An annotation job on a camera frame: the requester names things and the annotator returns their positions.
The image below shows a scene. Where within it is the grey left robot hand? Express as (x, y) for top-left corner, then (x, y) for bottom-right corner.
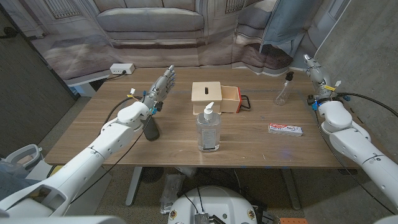
(142, 65), (177, 111)

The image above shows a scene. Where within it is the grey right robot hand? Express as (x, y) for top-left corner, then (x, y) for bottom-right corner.
(303, 54), (335, 102)

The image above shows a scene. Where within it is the clear dispenser bottle black cap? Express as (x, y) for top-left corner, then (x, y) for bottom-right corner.
(273, 71), (295, 106)

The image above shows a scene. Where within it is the light wooden drawer box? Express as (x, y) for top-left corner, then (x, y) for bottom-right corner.
(191, 81), (223, 115)

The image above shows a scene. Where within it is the red white toothpaste box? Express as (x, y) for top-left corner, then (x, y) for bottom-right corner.
(267, 122), (304, 138)

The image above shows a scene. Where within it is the clear hand sanitizer pump bottle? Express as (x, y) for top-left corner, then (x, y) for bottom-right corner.
(195, 101), (222, 153)

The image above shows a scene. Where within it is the wooden drawer with red front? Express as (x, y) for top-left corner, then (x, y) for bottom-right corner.
(220, 85), (242, 114)

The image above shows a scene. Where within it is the black drawer pull loop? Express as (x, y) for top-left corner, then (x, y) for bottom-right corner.
(239, 95), (252, 110)

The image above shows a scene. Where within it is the black oblong case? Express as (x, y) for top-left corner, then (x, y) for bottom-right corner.
(142, 114), (160, 142)

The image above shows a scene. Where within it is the white power strip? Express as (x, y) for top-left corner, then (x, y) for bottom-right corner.
(109, 63), (136, 75)

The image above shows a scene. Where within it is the printed living room backdrop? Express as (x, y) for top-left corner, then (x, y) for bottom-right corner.
(18, 0), (352, 82)

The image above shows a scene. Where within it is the white low shelf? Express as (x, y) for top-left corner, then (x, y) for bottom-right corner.
(65, 74), (111, 98)

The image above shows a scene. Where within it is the black round floor fan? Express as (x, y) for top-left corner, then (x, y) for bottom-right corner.
(139, 167), (165, 184)

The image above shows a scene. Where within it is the grey table leg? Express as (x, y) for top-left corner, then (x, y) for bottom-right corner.
(281, 167), (302, 211)
(125, 167), (143, 207)

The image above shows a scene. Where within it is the clear plastic bag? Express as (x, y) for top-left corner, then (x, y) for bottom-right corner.
(160, 173), (186, 215)

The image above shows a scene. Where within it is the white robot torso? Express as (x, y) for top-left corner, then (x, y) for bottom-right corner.
(167, 185), (258, 224)

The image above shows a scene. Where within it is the yellow black-rimmed object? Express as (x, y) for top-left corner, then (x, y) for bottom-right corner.
(49, 164), (65, 177)

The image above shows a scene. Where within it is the dark grey partition panel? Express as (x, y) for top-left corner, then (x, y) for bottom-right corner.
(0, 6), (78, 156)

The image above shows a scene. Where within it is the orange box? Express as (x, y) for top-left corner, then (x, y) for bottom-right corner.
(279, 217), (308, 224)

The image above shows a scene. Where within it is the grey white waste bin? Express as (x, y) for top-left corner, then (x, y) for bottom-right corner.
(4, 144), (44, 172)

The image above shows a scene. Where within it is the blue grey bag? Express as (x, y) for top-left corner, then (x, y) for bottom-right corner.
(0, 158), (35, 203)

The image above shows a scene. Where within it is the right arm thick black cable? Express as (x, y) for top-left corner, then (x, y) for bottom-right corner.
(336, 91), (398, 118)

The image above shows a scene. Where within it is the arm thick black cable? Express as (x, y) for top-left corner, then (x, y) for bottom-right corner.
(336, 91), (398, 118)
(104, 96), (141, 126)

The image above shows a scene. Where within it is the left arm thick black cable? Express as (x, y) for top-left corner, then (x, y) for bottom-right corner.
(104, 96), (141, 126)

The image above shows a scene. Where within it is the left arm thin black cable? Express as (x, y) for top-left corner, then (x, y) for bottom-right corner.
(70, 115), (153, 205)

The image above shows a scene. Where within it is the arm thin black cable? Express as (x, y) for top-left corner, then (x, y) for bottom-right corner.
(314, 110), (396, 216)
(70, 115), (153, 205)

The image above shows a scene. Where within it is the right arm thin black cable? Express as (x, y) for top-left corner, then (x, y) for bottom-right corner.
(314, 110), (396, 216)

